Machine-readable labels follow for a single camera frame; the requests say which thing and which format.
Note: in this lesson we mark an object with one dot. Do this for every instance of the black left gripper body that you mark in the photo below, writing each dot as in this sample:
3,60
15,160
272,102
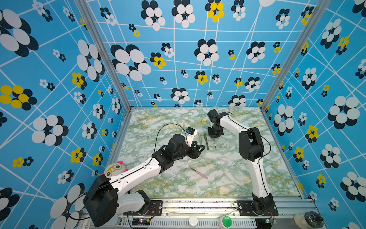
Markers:
191,151

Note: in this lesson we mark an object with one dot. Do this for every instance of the aluminium corner post right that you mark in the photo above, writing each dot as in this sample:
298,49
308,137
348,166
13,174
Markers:
319,10

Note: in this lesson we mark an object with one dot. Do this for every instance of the pink pen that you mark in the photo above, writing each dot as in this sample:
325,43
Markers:
199,173

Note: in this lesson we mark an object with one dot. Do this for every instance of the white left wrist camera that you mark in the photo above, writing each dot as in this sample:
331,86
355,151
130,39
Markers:
190,135

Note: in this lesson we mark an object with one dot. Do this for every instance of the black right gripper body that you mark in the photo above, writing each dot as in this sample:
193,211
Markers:
214,132

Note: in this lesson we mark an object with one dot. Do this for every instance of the aluminium corner post left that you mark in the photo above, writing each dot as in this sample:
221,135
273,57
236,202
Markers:
87,16

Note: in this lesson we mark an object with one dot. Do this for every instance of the plush toy with glasses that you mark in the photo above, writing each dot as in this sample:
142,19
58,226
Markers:
115,169

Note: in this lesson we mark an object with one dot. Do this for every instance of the aluminium corner post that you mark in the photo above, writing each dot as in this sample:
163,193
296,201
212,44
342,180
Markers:
319,10
87,16

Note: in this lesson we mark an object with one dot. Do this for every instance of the white round button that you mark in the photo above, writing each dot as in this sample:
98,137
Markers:
193,221

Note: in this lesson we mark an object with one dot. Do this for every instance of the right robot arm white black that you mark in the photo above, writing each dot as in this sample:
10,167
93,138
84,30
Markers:
225,121

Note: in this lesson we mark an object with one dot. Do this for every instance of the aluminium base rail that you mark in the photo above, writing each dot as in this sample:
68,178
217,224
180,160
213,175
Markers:
175,213

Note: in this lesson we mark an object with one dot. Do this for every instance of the tape roll spool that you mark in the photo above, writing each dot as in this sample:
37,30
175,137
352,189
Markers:
309,220

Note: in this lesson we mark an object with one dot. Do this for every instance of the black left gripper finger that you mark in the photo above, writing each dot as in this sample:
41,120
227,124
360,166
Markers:
198,147
198,153

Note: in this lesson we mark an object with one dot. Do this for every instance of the dark green pen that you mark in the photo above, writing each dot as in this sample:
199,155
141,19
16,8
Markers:
206,141

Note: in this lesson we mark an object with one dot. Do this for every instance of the green push button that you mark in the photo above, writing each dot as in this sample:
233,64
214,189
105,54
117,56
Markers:
225,222

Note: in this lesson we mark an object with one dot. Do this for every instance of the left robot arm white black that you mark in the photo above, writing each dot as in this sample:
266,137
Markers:
108,196

